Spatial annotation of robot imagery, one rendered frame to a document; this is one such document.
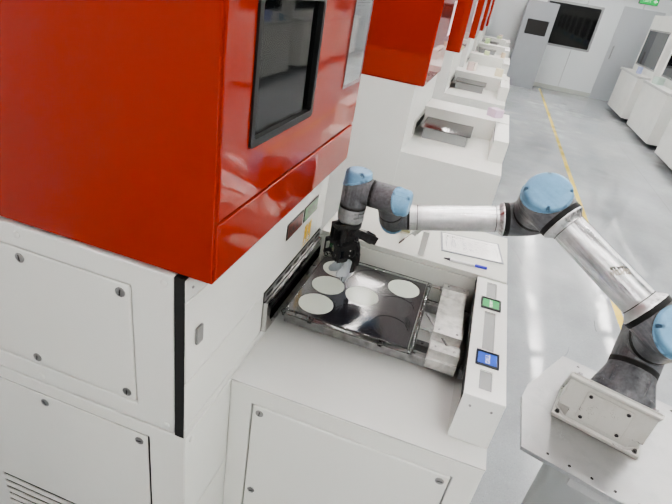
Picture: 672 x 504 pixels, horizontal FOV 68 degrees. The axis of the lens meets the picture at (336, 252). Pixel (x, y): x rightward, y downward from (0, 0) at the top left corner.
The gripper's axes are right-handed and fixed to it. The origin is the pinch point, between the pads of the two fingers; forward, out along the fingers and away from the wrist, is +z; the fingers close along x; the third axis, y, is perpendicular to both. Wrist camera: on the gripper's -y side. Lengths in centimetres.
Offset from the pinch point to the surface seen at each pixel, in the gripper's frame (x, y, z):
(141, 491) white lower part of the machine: 17, 68, 33
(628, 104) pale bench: -353, -1007, 57
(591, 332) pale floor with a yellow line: 8, -213, 92
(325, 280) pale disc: -2.3, 5.4, 1.3
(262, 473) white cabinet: 24, 38, 39
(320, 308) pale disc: 8.9, 15.1, 1.3
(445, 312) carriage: 24.6, -21.0, 3.3
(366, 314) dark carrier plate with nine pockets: 16.7, 4.5, 1.3
